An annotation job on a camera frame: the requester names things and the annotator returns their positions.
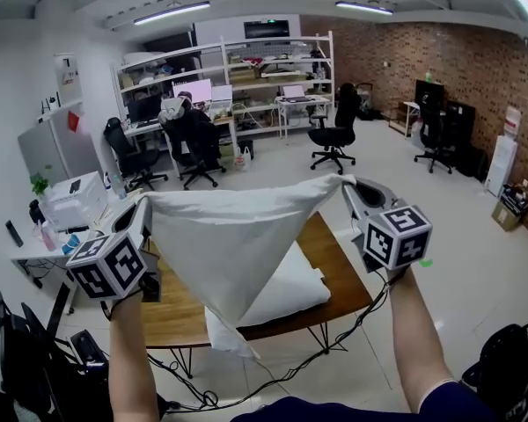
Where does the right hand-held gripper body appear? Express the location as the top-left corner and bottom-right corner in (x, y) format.
(350, 177), (434, 274)

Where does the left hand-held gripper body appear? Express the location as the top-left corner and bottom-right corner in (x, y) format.
(65, 203), (162, 302)

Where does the white pillowcase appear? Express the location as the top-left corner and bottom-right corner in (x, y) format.
(141, 172), (358, 330)

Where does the white pillow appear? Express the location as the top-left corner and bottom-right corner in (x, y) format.
(203, 240), (333, 360)

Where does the person's left forearm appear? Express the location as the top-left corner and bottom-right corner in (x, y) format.
(107, 287), (162, 422)

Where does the person's right forearm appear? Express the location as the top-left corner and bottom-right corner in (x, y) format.
(386, 266), (461, 415)

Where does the black wrist band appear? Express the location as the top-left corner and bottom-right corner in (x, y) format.
(99, 288), (144, 321)

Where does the pink packet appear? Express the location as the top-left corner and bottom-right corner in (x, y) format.
(39, 222), (58, 252)

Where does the white printer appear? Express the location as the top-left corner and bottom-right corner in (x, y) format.
(41, 171), (109, 232)

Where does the empty black office chair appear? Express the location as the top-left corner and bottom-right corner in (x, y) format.
(103, 116), (170, 193)

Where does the black office chair with armrests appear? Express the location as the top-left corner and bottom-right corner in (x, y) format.
(307, 83), (363, 176)

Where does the white side desk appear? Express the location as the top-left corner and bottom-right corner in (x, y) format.
(11, 191), (137, 316)

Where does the wooden table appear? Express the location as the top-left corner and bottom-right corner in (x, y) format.
(138, 211), (375, 380)

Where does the black occupied office chair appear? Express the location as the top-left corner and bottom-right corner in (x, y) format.
(162, 119), (228, 191)

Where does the black mug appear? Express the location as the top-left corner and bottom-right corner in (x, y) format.
(28, 199), (47, 226)

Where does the white office desk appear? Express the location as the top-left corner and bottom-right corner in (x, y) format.
(125, 114), (238, 179)

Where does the black remote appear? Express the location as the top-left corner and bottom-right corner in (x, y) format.
(4, 220), (25, 249)

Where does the grey refrigerator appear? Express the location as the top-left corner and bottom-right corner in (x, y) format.
(17, 103), (105, 188)

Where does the black office chair by monitor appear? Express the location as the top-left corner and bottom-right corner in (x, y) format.
(413, 103), (454, 175)

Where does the green potted plant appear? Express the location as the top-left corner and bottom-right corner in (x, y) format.
(29, 171), (52, 198)

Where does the dark computer monitor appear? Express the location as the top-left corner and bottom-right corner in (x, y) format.
(127, 96), (164, 125)

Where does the small white table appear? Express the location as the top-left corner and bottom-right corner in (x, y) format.
(275, 96), (332, 140)

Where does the open cardboard box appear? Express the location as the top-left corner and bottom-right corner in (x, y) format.
(491, 184), (528, 232)

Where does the white plastic bag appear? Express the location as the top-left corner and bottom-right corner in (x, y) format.
(233, 145), (253, 171)

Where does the narrow white desk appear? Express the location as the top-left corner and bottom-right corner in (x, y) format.
(402, 100), (422, 140)

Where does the black equipment stand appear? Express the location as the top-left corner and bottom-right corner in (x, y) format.
(0, 290), (168, 422)

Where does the silver laptop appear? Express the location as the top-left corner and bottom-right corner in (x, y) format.
(282, 84), (317, 104)

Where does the white water dispenser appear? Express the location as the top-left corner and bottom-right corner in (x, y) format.
(483, 105), (523, 198)

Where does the black cabinet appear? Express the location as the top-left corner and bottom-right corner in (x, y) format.
(444, 100), (489, 179)

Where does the black standing monitor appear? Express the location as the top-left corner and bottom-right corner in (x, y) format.
(414, 79), (445, 109)

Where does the pink lit monitor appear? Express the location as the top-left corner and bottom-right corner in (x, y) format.
(172, 78), (213, 105)

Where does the white laptop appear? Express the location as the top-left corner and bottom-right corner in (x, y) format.
(210, 84), (234, 109)

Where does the black chair with mesh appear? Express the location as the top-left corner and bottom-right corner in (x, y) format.
(461, 316), (528, 422)

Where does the person's dark navy shirt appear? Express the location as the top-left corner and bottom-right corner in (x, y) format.
(231, 380), (498, 422)

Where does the white shelving unit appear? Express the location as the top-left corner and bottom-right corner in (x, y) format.
(112, 31), (335, 139)

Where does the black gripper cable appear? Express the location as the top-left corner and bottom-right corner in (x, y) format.
(147, 268), (410, 412)

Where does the white wall poster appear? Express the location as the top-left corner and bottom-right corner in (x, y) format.
(55, 53), (83, 105)

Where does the black wall screen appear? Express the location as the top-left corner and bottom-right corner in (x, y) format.
(243, 18), (290, 40)

